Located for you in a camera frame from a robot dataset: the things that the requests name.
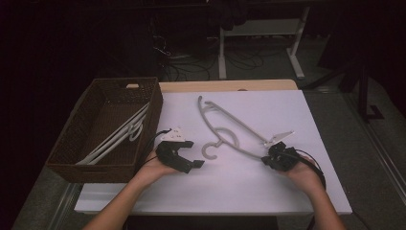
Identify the white table cover board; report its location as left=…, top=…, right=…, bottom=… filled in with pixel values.
left=74, top=89, right=353, bottom=216

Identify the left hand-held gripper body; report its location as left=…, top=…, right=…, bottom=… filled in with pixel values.
left=155, top=126, right=193, bottom=173

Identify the grey plastic clothes hanger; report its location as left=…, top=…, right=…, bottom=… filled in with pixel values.
left=76, top=103, right=150, bottom=166
left=85, top=109, right=149, bottom=167
left=196, top=95, right=272, bottom=161

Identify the person's left hand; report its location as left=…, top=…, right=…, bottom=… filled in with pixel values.
left=135, top=150, right=181, bottom=192

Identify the black metal stand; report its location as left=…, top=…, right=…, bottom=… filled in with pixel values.
left=303, top=59, right=386, bottom=125

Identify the thin white wire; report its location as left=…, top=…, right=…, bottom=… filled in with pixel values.
left=152, top=34, right=172, bottom=58

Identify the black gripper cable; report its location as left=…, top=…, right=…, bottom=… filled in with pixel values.
left=138, top=128, right=173, bottom=169
left=293, top=148, right=327, bottom=230

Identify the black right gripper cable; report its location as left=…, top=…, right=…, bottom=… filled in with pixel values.
left=293, top=148, right=327, bottom=230

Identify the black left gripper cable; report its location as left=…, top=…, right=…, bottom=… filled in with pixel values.
left=138, top=128, right=173, bottom=169

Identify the white metal desk frame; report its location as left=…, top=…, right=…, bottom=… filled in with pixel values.
left=217, top=6, right=311, bottom=81

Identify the tangle of black floor cables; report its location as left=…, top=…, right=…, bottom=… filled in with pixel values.
left=156, top=47, right=266, bottom=82

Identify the person's right hand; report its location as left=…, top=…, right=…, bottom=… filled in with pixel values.
left=278, top=155, right=326, bottom=196

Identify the dark brown wicker basket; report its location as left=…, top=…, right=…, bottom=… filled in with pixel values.
left=45, top=76, right=165, bottom=184

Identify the light wooden table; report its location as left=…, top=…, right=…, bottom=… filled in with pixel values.
left=158, top=79, right=300, bottom=94

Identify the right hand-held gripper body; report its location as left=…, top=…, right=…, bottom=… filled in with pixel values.
left=262, top=129, right=302, bottom=173

